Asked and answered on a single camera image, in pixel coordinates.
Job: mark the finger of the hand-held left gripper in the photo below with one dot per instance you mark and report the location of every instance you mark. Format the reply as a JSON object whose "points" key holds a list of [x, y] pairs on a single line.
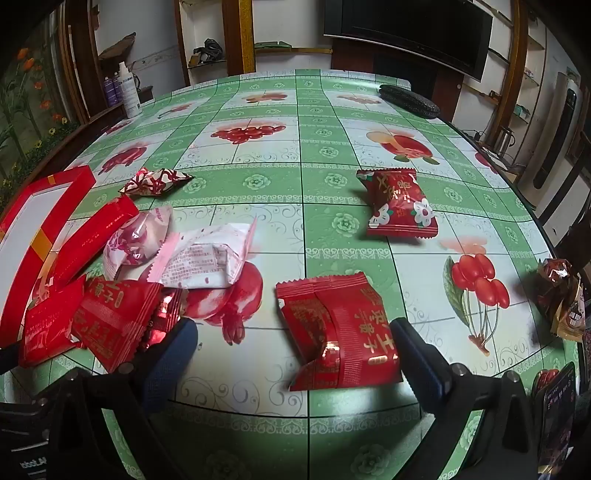
{"points": [[9, 357]]}

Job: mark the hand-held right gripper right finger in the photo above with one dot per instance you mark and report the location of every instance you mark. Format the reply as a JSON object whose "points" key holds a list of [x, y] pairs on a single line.
{"points": [[431, 374]]}

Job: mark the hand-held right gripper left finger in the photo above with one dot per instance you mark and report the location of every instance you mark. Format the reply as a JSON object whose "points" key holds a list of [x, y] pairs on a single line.
{"points": [[168, 369]]}

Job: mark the long red snack packet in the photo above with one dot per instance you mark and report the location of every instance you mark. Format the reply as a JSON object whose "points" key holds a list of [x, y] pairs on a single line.
{"points": [[51, 323], [97, 230]]}

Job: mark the red gold print snack packet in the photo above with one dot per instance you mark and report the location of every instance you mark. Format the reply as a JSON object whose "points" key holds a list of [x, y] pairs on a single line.
{"points": [[115, 318], [341, 327]]}

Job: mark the white pink snack packet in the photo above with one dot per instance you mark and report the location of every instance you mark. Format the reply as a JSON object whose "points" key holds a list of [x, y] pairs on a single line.
{"points": [[203, 258]]}

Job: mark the brown snack packet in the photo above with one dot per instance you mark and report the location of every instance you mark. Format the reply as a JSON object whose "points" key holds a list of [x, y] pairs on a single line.
{"points": [[570, 318]]}

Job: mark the red white flower snack packet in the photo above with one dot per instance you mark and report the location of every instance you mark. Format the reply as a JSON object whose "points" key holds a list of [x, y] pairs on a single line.
{"points": [[397, 203]]}

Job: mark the red gift box tray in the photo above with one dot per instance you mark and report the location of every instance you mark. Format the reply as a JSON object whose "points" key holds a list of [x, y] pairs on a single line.
{"points": [[69, 184]]}

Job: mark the shiny red foil packet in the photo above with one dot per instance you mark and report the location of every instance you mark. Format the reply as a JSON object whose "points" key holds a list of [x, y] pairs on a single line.
{"points": [[164, 318]]}

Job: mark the pink bear snack packet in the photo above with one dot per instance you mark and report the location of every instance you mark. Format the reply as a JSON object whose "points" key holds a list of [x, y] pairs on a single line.
{"points": [[134, 240]]}

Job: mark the red white patterned candy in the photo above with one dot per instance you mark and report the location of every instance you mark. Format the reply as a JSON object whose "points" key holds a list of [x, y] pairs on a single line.
{"points": [[152, 181]]}

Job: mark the green fruit print tablecloth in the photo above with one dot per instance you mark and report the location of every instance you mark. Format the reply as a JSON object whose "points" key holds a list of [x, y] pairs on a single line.
{"points": [[323, 194]]}

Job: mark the metal kettle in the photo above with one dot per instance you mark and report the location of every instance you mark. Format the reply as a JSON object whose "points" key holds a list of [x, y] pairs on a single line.
{"points": [[504, 141]]}

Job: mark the dark wooden chair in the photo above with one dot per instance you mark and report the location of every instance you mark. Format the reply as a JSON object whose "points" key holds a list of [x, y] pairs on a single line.
{"points": [[579, 161]]}

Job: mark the black oval case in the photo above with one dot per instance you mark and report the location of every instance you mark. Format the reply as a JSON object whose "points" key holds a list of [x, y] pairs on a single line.
{"points": [[411, 100]]}

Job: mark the white plastic bottle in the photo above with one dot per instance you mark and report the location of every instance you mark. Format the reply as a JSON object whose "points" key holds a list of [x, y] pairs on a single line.
{"points": [[130, 90]]}

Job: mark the purple bottle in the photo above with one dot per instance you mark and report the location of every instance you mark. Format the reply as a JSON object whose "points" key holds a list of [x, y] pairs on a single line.
{"points": [[118, 88], [110, 92]]}

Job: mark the white standing air conditioner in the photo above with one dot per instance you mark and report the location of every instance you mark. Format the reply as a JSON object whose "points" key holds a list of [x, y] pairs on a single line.
{"points": [[563, 85]]}

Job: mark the black bag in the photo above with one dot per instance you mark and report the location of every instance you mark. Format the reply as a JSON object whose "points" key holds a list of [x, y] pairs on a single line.
{"points": [[210, 50]]}

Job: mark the black television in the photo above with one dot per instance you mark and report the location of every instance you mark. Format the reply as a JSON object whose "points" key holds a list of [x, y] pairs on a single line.
{"points": [[406, 32]]}

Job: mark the flower wall poster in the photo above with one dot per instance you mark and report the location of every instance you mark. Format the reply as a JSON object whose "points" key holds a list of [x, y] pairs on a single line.
{"points": [[27, 101]]}

